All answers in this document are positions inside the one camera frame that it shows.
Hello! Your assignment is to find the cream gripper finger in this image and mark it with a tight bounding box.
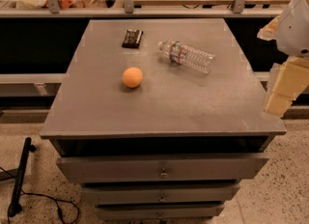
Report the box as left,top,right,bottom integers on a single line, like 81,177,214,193
257,16,279,41
264,56,309,116

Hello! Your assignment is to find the black rxbar chocolate bar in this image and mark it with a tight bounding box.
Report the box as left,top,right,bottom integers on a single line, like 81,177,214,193
122,29,143,48

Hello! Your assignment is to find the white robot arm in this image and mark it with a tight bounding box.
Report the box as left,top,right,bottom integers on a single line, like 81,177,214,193
257,0,309,117

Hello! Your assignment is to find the clear plastic water bottle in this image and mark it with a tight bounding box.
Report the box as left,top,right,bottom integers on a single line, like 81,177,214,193
158,40,215,74

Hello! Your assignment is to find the grey drawer cabinet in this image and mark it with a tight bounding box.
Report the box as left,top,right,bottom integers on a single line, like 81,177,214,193
42,19,285,220

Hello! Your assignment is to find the orange ball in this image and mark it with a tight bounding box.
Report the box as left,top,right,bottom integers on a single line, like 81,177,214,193
122,68,143,88

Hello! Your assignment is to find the grey metal railing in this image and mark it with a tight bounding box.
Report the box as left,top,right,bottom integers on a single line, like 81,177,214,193
0,0,291,18

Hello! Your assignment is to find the black stand pole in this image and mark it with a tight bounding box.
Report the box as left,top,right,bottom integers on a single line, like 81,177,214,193
8,137,36,217

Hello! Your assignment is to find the black floor cable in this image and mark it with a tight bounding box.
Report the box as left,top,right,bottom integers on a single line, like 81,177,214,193
0,166,81,224

